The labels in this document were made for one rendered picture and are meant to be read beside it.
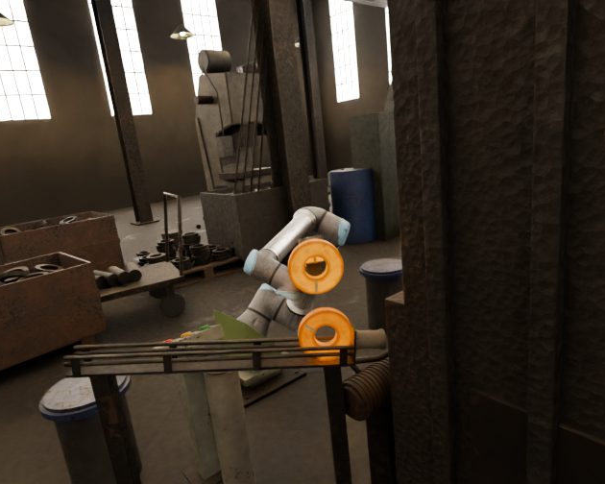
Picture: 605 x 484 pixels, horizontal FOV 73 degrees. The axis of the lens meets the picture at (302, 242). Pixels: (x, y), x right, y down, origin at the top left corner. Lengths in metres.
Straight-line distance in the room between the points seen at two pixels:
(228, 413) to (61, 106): 11.83
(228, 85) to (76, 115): 7.03
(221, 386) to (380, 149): 3.85
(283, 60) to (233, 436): 3.54
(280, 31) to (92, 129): 9.21
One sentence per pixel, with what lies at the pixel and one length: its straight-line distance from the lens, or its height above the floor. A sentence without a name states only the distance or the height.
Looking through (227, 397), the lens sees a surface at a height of 0.43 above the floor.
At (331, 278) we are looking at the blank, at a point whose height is 0.87.
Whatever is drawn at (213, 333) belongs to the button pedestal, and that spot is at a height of 0.60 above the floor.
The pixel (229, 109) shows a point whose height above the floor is 1.86.
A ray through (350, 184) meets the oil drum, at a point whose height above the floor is 0.72.
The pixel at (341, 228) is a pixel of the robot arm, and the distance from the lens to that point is 1.92.
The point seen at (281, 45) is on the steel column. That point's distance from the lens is 4.41.
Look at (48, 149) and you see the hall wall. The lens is 12.76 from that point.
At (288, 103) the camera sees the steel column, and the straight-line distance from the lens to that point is 4.33.
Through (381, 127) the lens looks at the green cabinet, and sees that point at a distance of 4.96.
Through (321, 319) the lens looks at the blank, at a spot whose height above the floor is 0.76.
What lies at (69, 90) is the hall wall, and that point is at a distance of 13.04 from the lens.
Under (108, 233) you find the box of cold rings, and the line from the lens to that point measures 4.79.
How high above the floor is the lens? 1.25
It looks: 13 degrees down
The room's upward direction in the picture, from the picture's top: 6 degrees counter-clockwise
